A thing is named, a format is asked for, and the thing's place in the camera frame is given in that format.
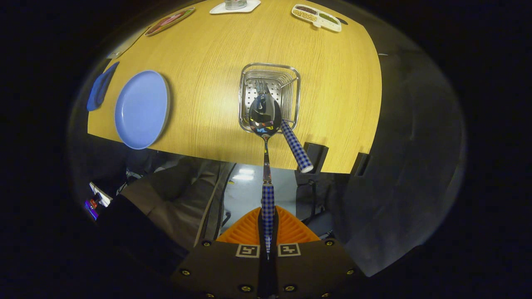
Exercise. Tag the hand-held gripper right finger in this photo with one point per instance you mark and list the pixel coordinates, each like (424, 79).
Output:
(311, 270)

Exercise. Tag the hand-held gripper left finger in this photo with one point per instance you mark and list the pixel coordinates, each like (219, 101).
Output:
(224, 270)

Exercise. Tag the person's grey trousers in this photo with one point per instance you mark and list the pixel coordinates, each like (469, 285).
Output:
(174, 199)

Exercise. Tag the black table clamp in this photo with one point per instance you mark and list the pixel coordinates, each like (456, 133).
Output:
(318, 155)
(360, 164)

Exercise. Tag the small lit device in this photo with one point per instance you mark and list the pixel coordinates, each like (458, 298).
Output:
(97, 201)

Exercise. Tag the black backdrop cloth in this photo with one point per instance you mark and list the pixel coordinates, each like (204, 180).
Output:
(415, 145)

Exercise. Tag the blue round plate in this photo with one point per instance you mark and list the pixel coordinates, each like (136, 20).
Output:
(141, 110)

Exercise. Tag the blue folded towel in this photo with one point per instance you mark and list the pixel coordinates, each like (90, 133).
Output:
(99, 87)

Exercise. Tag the grey food plate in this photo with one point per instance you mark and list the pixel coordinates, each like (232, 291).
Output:
(156, 29)

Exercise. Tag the white divided bean dish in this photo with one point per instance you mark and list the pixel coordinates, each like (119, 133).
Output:
(316, 17)

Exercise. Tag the pink ham slice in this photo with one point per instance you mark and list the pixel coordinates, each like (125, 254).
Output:
(169, 19)

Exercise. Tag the white square coaster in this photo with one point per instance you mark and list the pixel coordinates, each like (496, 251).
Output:
(218, 10)

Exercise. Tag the clear plastic bottle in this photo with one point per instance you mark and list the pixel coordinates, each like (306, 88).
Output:
(235, 4)

